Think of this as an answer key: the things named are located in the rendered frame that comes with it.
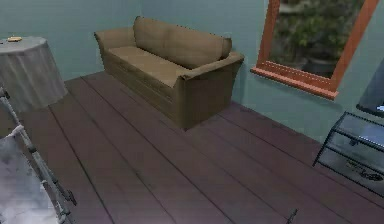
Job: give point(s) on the round table with grey cloth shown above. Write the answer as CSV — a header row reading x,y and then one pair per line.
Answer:
x,y
26,71

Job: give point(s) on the black glass television stand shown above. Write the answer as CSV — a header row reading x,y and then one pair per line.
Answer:
x,y
358,150

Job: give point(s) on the black television set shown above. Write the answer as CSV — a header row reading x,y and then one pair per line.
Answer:
x,y
373,93

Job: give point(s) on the grey white canvas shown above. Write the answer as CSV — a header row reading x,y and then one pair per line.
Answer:
x,y
20,186

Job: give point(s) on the small yellow dish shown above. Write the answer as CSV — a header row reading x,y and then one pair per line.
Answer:
x,y
14,39

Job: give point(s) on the brown sofa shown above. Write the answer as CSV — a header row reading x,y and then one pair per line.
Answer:
x,y
173,76

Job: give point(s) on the grey metal tripod stand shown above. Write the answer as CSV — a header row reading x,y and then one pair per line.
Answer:
x,y
36,160

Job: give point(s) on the orange framed window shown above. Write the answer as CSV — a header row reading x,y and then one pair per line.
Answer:
x,y
310,36

